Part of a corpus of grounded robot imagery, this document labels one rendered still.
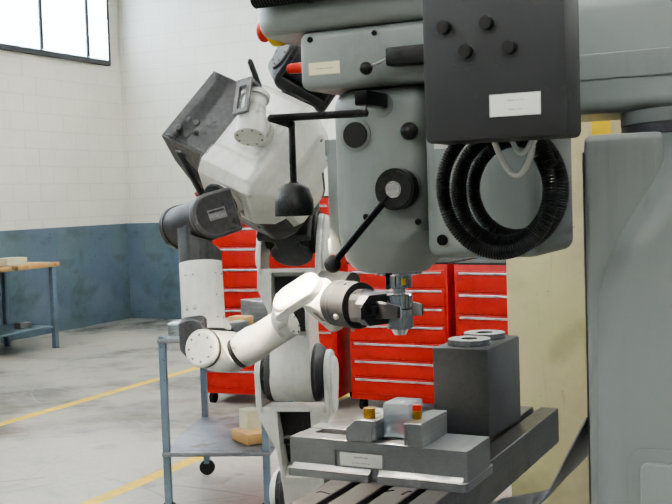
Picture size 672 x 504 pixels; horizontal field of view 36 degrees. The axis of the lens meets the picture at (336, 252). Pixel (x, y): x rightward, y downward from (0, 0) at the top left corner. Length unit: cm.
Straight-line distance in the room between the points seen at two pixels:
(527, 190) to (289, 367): 106
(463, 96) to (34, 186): 1095
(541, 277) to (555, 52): 222
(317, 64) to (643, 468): 84
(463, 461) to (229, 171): 81
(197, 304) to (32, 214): 1010
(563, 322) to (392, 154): 190
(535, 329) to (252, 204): 160
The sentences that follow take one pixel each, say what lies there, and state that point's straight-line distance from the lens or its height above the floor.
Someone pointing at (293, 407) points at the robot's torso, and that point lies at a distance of 261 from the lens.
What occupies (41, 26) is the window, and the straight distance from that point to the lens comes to 1247.
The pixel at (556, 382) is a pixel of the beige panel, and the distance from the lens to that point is 362.
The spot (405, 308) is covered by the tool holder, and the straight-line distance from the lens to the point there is 187.
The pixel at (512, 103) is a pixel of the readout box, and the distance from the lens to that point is 142.
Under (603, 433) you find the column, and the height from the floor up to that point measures 108.
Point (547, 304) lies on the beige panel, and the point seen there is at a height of 106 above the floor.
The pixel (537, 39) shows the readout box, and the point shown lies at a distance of 142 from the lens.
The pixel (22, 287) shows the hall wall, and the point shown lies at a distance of 1208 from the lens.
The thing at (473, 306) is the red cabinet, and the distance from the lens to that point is 665.
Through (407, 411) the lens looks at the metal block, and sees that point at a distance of 188.
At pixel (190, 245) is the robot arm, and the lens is 219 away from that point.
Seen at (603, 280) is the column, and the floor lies 131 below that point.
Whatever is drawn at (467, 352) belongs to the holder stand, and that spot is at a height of 112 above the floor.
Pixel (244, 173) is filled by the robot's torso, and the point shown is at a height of 150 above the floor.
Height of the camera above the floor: 145
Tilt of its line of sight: 3 degrees down
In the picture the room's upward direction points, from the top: 2 degrees counter-clockwise
